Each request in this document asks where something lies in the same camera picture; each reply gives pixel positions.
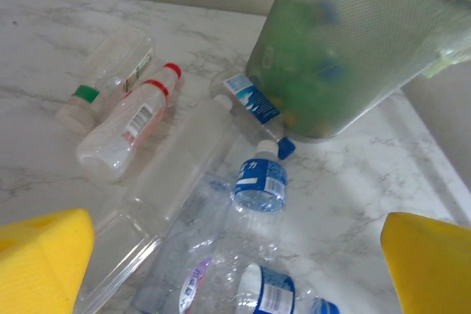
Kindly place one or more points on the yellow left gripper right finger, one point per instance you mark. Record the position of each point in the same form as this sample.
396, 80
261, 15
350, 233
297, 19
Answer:
434, 266

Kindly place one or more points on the frosted long clear bottle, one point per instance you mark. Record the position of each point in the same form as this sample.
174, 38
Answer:
184, 159

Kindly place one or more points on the dark blue label bottle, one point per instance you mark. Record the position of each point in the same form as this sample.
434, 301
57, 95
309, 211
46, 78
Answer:
276, 290

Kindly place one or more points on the crushed bottle purple label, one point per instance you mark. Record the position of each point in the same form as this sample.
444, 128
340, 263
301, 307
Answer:
195, 284

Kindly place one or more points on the grey mesh waste bin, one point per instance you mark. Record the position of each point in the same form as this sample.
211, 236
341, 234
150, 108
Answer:
375, 56

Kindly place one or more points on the blue label bottle white cap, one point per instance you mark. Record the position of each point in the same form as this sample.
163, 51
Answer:
261, 178

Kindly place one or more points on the large clear square bottle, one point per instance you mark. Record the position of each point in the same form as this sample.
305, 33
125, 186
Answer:
117, 255

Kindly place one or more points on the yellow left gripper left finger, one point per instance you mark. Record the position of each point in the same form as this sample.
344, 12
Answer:
40, 266

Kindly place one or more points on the clear square bottle green cap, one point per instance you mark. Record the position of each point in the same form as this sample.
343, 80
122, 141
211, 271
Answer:
117, 56

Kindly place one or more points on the clear bottle red cap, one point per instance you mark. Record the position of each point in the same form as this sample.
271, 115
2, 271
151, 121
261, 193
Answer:
117, 137

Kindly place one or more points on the green bottle yellow cap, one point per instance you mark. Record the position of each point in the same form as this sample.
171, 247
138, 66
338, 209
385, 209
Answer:
290, 53

